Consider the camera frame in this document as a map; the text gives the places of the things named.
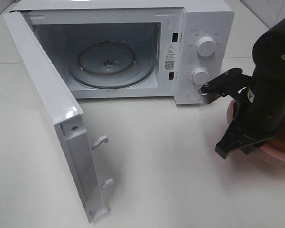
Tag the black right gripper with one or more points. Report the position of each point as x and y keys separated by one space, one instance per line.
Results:
x=257 y=123

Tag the pink speckled plate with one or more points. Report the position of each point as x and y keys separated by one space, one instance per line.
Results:
x=271 y=155

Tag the round door release button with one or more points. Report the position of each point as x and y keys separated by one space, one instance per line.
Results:
x=195 y=97

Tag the white microwave door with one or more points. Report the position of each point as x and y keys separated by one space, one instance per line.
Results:
x=64 y=112

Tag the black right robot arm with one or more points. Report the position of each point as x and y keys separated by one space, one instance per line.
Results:
x=269 y=58

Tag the white upper power knob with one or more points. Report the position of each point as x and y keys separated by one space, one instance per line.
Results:
x=206 y=46

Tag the white microwave oven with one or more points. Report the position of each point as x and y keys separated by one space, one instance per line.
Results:
x=173 y=26

